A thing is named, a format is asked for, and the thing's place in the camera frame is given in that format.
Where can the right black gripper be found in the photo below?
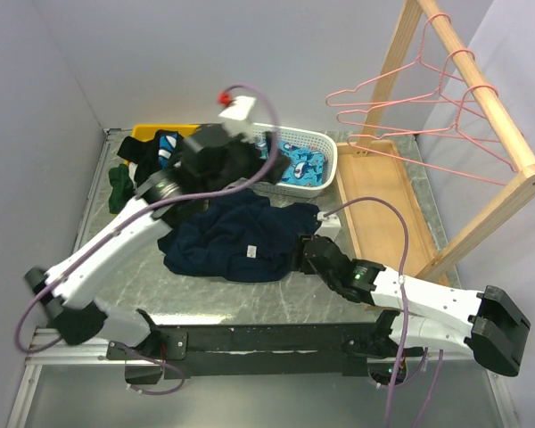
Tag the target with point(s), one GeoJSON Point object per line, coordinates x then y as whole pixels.
{"type": "Point", "coordinates": [305, 267]}

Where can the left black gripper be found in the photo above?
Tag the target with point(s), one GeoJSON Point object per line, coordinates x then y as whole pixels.
{"type": "Point", "coordinates": [274, 172]}

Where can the navy blue t shirt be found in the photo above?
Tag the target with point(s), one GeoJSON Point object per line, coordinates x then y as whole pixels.
{"type": "Point", "coordinates": [241, 237]}

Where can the pink wire hanger front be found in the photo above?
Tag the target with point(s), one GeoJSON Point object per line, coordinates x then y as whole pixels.
{"type": "Point", "coordinates": [470, 130]}

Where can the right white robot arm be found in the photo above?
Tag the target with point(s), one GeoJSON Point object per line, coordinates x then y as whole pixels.
{"type": "Point", "coordinates": [484, 325]}

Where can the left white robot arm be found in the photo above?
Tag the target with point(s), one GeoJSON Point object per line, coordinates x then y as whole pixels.
{"type": "Point", "coordinates": [67, 292]}

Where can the blue shark print cloth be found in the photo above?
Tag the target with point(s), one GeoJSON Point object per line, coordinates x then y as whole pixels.
{"type": "Point", "coordinates": [306, 167]}

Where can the white plastic basket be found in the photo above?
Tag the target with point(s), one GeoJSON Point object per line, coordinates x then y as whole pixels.
{"type": "Point", "coordinates": [305, 138]}

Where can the wooden clothes rack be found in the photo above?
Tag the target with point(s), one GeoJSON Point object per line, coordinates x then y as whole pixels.
{"type": "Point", "coordinates": [512, 197]}

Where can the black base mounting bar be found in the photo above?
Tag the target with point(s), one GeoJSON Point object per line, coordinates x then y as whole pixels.
{"type": "Point", "coordinates": [216, 350]}

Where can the black garment with blue print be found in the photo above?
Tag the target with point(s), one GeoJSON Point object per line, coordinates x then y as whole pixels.
{"type": "Point", "coordinates": [150, 156]}

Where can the yellow plastic bin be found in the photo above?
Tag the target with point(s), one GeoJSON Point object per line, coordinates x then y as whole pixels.
{"type": "Point", "coordinates": [145, 132]}

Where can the dark green garment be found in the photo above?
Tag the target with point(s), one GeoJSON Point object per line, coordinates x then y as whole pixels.
{"type": "Point", "coordinates": [122, 188]}

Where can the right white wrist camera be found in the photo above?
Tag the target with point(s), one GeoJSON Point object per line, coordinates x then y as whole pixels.
{"type": "Point", "coordinates": [329, 225]}

